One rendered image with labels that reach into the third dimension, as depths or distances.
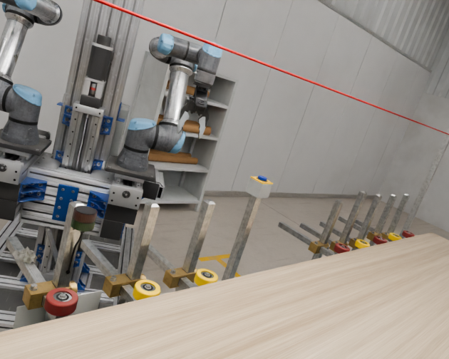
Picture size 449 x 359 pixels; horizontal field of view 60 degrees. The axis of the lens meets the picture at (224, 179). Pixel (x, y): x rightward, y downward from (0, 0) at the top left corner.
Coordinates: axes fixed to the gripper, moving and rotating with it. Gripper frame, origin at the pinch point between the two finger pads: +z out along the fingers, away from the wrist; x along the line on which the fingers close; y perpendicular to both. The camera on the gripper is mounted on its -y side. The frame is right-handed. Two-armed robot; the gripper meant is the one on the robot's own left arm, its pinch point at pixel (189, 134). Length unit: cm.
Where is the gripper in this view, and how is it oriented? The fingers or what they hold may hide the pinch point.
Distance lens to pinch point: 155.1
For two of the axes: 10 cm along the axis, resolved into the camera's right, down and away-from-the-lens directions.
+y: -1.8, -3.2, 9.3
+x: -9.4, -2.3, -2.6
